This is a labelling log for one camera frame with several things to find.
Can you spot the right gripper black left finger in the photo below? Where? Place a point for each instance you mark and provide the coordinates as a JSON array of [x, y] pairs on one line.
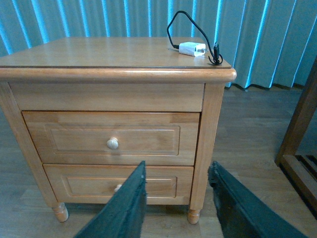
[[123, 215]]

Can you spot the wooden nightstand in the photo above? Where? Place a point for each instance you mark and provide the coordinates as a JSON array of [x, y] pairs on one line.
[[120, 75]]

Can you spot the dark wooden furniture frame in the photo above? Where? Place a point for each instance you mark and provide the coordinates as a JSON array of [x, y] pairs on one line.
[[301, 170]]

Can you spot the white power adapter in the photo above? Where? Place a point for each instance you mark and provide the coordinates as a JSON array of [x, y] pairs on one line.
[[192, 49]]

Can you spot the pale green pleated curtain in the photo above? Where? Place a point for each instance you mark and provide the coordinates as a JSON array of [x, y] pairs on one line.
[[267, 41]]

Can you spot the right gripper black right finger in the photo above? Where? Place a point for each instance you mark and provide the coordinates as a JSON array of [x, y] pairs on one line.
[[240, 213]]

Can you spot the wooden drawer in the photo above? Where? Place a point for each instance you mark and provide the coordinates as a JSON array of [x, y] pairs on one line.
[[108, 138], [165, 185]]

